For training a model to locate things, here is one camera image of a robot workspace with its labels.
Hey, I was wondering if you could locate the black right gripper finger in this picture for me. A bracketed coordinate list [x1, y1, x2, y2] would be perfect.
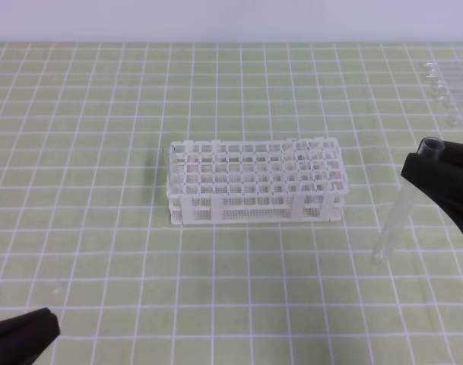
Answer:
[436, 141, 463, 171]
[401, 153, 463, 234]

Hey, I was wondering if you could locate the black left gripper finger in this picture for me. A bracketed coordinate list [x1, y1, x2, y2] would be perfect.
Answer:
[0, 308, 60, 365]

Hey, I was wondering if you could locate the clear glass test tube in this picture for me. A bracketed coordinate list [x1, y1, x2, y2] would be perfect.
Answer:
[372, 137, 445, 263]

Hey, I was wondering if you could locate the glass test tube front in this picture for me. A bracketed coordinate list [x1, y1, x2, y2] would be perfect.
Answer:
[448, 114, 463, 129]

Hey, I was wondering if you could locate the glass test tube back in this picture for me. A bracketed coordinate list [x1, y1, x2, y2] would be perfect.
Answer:
[422, 61, 463, 74]

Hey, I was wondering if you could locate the white plastic test tube rack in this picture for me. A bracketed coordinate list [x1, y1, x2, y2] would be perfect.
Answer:
[166, 137, 349, 225]

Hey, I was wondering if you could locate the glass test tube in rack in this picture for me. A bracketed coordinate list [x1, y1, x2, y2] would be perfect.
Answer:
[162, 144, 176, 170]

